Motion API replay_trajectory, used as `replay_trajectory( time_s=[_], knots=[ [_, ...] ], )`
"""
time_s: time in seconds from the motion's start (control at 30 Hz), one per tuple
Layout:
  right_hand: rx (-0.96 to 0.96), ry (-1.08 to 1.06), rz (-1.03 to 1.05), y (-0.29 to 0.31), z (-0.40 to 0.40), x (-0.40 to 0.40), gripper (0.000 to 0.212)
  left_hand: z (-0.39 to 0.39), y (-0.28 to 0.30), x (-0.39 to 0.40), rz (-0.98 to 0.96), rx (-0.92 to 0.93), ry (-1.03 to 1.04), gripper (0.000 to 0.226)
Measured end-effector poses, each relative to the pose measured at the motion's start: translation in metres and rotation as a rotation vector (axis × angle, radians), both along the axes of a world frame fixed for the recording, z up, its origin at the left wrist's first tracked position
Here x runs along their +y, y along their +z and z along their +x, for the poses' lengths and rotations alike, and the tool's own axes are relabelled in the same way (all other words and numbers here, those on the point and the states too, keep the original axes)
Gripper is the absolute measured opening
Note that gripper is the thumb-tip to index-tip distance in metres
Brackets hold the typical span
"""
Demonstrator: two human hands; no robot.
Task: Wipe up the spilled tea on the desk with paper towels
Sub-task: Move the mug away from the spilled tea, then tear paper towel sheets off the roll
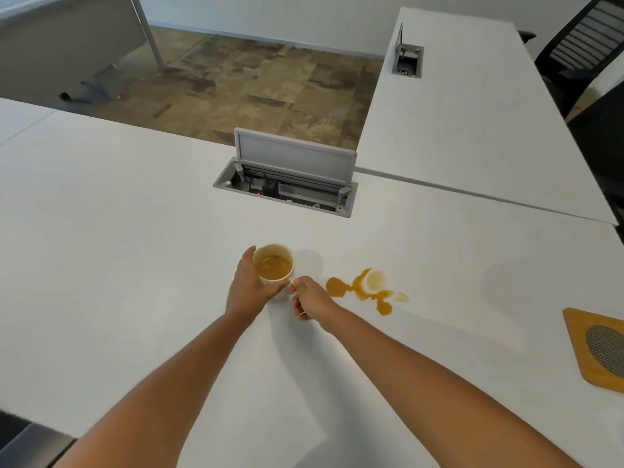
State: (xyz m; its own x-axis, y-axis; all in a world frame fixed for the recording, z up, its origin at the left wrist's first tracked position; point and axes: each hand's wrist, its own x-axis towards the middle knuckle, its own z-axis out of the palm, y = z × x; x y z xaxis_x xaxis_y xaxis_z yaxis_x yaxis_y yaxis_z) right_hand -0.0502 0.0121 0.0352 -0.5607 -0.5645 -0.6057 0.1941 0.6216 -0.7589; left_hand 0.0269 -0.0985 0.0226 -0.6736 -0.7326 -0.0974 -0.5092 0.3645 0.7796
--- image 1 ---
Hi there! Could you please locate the person's right hand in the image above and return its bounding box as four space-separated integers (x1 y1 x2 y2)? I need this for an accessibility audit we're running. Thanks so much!
291 276 339 333

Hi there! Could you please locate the person's left hand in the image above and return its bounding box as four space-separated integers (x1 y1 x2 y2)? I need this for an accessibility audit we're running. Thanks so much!
226 245 289 329

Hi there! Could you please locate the white cup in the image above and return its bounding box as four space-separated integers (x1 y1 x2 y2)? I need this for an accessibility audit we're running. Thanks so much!
252 244 296 303

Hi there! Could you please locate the person's left forearm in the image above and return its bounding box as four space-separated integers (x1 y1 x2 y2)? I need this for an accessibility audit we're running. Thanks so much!
58 307 268 468

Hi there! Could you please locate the person's right forearm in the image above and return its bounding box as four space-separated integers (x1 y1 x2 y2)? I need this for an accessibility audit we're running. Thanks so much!
319 307 583 468

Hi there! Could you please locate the brown tea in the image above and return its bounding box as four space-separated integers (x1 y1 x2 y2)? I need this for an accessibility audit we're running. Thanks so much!
256 255 293 280

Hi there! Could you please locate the brown tea spill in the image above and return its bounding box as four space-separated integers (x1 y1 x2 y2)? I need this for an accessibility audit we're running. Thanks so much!
325 268 410 318

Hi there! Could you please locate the grey desk with metal leg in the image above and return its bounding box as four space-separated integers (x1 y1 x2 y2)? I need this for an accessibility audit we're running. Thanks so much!
0 0 165 110

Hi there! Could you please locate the grey chair armrest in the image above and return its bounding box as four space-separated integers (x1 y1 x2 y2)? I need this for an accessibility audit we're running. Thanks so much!
0 410 78 468

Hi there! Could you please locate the dark office chair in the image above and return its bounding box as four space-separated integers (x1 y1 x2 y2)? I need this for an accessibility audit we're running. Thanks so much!
567 83 624 227

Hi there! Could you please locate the black mesh office chair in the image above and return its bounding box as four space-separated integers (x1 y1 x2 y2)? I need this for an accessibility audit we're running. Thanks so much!
518 0 624 118

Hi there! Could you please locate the grey table cable box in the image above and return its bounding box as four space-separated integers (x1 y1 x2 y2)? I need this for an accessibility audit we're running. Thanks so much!
391 22 424 79
213 127 358 219

